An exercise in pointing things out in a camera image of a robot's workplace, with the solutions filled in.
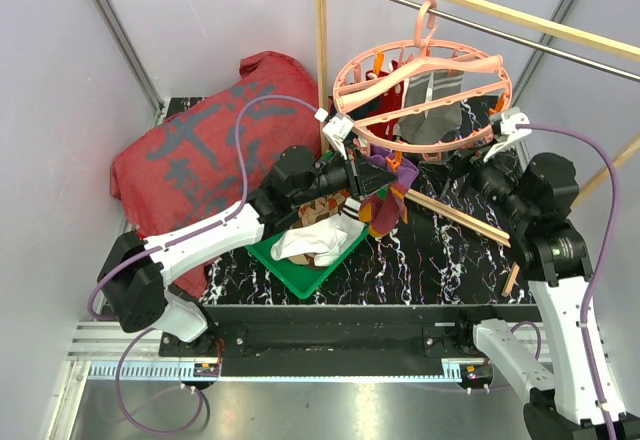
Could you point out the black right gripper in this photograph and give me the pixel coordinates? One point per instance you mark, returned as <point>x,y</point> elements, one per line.
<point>479,165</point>

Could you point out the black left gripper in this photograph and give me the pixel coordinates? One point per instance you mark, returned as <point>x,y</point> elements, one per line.
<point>370,176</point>

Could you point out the purple striped sock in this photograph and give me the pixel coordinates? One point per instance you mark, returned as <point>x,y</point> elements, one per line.
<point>382,214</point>
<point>385,158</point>

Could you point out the pink round clip hanger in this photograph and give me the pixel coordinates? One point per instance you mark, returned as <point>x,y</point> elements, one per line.
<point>422,53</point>

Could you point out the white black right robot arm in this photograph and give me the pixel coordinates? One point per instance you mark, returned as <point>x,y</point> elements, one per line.
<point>576,398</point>

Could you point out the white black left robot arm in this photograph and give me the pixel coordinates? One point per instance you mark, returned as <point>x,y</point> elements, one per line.
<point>138,272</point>

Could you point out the white black-striped sock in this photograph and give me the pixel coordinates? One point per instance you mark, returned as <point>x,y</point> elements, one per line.
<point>350,210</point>

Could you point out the grey sock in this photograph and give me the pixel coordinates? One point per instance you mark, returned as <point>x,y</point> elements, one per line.
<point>431,126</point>

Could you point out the brown argyle sock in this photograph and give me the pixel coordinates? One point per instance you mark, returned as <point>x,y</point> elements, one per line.
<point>313,212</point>

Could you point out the red christmas sock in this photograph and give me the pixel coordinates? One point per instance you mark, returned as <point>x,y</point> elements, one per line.
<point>389,101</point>

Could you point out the green plastic tray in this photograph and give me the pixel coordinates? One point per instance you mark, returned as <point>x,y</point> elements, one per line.
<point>300,280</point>

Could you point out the metal hanging rod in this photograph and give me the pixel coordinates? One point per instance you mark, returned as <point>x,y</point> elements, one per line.
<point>536,46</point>

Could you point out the red printed cloth sack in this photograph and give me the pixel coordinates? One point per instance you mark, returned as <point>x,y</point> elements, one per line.
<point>194,164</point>

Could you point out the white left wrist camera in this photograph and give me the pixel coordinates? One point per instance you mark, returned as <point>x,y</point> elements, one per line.
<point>336,129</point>

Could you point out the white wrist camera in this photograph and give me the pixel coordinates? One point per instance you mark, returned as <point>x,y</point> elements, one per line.
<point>336,129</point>
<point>509,127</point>

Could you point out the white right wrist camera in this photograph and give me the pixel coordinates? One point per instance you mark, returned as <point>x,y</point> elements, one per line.
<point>509,127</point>

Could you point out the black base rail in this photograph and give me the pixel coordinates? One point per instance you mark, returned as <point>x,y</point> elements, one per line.
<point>339,343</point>

